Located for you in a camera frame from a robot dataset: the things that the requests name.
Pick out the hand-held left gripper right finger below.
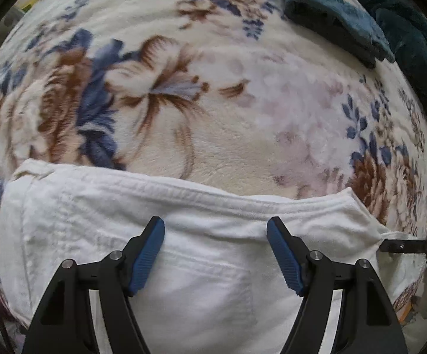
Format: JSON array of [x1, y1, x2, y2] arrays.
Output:
[[266, 216, 409, 354]]

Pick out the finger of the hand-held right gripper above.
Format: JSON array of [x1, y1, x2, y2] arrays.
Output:
[[379, 239, 427, 254]]

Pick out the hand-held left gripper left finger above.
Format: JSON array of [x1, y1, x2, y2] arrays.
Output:
[[22, 216, 166, 354]]

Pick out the white pants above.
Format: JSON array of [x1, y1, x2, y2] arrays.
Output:
[[1, 158, 426, 354]]

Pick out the floral bed blanket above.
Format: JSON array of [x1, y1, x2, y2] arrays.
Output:
[[0, 0, 427, 340]]

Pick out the dark teal duvet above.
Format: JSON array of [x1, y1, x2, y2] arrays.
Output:
[[331, 0, 427, 135]]

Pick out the folded blue jeans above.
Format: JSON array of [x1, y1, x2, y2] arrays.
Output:
[[272, 0, 396, 69]]

